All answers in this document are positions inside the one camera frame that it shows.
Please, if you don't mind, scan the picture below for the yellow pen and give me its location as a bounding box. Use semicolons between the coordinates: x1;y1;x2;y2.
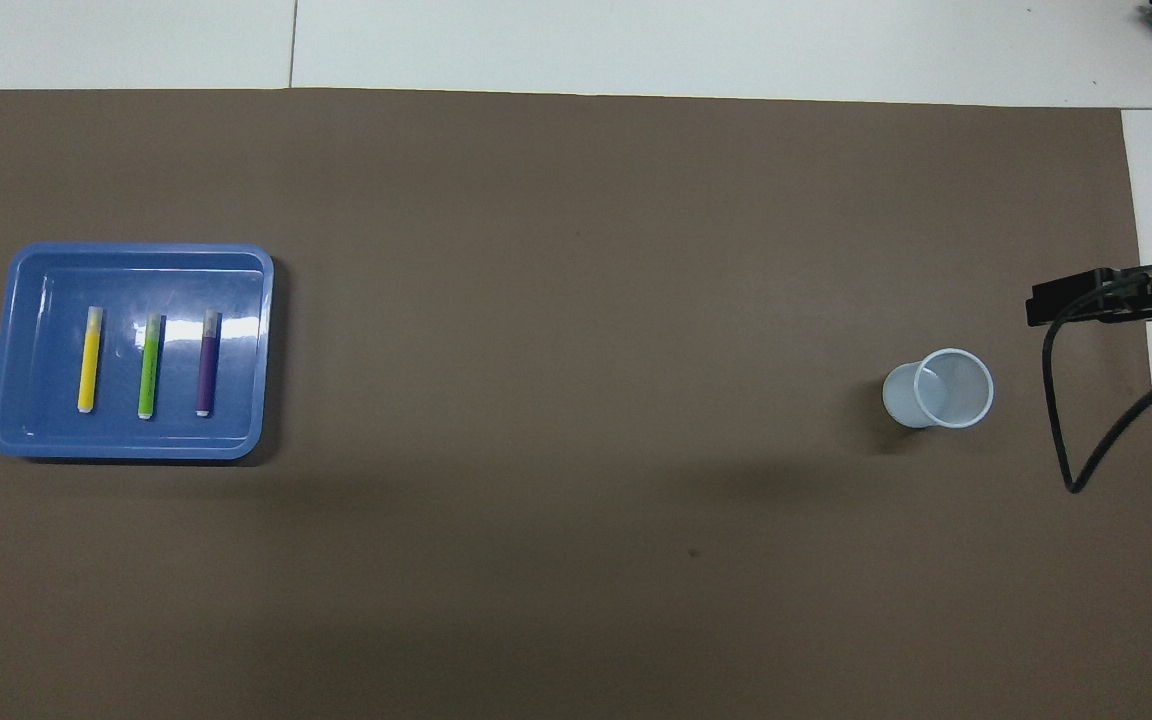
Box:
77;306;107;415

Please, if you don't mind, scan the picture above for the green pen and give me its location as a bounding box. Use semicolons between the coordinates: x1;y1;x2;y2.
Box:
137;313;166;421

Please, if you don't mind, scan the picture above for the purple pen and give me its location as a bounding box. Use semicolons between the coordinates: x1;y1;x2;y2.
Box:
195;309;223;418

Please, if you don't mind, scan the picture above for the blue plastic tray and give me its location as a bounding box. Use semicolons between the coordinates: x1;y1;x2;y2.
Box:
0;242;275;462

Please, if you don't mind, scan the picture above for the clear plastic cup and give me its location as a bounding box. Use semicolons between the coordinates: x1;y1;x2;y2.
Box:
882;347;995;432

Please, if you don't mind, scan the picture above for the brown table mat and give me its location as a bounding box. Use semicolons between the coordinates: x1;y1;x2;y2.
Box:
0;88;1152;720

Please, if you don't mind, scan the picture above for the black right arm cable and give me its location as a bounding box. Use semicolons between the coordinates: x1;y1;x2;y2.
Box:
1040;262;1152;495

